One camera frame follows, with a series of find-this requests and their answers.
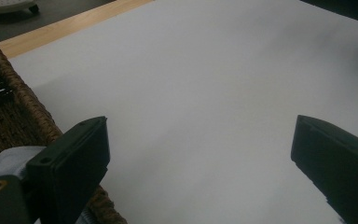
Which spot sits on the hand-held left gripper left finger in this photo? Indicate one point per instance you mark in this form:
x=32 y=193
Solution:
x=71 y=161

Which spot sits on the brown woven basket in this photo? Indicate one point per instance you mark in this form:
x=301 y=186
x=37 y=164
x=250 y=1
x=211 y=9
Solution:
x=15 y=118

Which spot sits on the white cloth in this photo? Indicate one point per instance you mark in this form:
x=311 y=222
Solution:
x=12 y=158

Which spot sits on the white round stand base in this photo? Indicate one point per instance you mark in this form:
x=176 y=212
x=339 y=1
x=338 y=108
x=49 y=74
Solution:
x=6 y=5

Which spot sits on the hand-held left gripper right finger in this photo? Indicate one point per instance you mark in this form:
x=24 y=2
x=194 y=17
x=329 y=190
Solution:
x=338 y=161

